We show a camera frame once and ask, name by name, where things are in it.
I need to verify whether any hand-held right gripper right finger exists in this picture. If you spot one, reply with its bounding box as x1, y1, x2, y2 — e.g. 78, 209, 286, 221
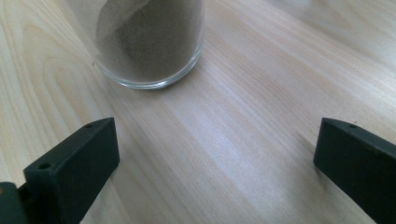
313, 117, 396, 224

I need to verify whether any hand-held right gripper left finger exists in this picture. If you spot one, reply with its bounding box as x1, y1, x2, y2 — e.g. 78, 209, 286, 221
18, 117, 120, 224

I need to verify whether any glass jar with white lid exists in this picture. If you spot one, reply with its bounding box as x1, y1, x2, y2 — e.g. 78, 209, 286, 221
66, 0, 205, 91

